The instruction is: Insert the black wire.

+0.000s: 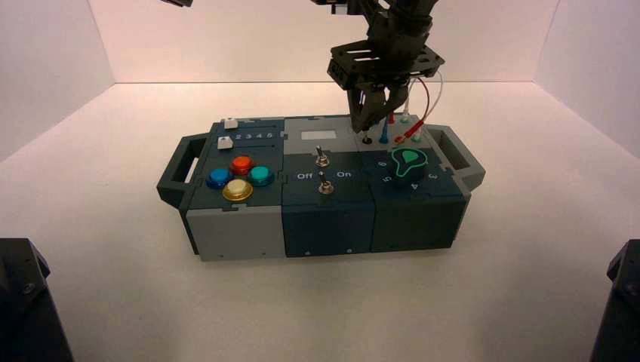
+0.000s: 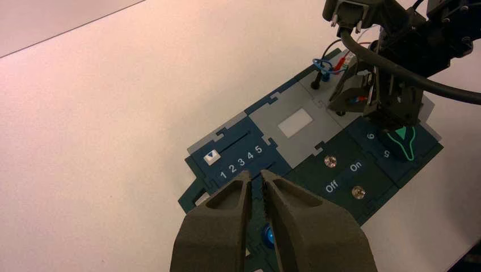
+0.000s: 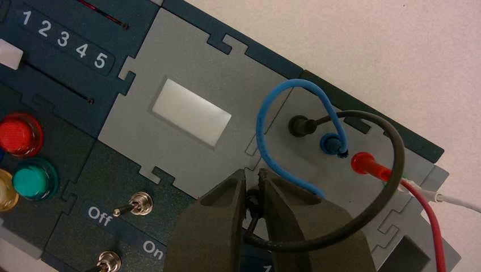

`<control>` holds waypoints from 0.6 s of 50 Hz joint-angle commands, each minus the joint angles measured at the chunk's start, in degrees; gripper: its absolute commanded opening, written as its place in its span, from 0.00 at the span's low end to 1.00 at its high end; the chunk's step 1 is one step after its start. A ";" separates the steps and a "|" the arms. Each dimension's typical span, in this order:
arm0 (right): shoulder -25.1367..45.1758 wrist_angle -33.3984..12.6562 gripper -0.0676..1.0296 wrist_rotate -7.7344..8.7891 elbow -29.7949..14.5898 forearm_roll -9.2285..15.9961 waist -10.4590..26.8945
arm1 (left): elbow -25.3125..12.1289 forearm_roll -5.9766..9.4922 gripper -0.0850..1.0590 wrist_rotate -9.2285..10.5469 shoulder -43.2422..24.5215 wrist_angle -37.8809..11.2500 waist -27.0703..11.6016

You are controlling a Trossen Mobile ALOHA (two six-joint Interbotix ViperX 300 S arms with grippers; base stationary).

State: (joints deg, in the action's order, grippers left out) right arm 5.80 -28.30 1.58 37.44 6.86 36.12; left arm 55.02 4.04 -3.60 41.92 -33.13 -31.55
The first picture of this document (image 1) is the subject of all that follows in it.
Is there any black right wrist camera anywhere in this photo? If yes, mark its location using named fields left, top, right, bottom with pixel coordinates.
left=309, top=0, right=366, bottom=16

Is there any red push button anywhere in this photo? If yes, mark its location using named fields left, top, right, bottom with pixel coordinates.
left=229, top=155, right=257, bottom=176

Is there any white banana plug wire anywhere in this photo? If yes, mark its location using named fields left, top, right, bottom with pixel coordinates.
left=401, top=71, right=445, bottom=143

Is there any yellow push button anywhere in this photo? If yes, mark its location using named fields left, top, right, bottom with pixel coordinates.
left=223, top=179, right=254, bottom=203

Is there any green push button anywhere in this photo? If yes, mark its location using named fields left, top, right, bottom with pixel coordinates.
left=247, top=166, right=275, bottom=188

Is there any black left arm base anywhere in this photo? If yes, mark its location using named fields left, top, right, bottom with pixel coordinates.
left=0, top=238, right=75, bottom=362

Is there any blue push button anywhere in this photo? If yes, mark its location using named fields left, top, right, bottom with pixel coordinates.
left=206, top=168, right=234, bottom=190

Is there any black green rotary knob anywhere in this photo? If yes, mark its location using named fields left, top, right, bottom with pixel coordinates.
left=391, top=147, right=431, bottom=189

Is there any dark teal grey task box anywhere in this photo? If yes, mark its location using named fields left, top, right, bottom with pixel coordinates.
left=156, top=115, right=487, bottom=262

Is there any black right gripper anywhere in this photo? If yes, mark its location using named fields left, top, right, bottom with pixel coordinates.
left=327, top=17, right=446, bottom=133

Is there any red banana plug wire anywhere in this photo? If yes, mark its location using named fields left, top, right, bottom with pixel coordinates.
left=387, top=76, right=431, bottom=145

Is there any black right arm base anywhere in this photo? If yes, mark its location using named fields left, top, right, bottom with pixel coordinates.
left=589, top=238, right=640, bottom=362

